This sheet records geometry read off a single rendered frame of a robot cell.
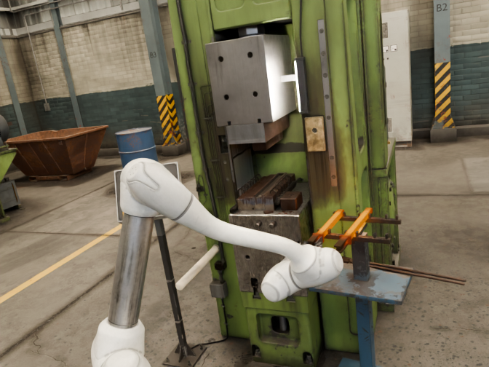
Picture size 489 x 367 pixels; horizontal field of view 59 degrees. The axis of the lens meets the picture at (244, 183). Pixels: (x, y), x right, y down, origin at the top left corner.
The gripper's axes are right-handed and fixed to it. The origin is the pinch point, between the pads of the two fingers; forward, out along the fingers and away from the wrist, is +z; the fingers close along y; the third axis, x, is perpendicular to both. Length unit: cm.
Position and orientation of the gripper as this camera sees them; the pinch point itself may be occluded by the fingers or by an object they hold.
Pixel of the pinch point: (314, 242)
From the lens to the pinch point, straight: 180.6
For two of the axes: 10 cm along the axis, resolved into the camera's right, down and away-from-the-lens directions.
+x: -1.3, -9.6, -2.6
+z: 4.9, -2.9, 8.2
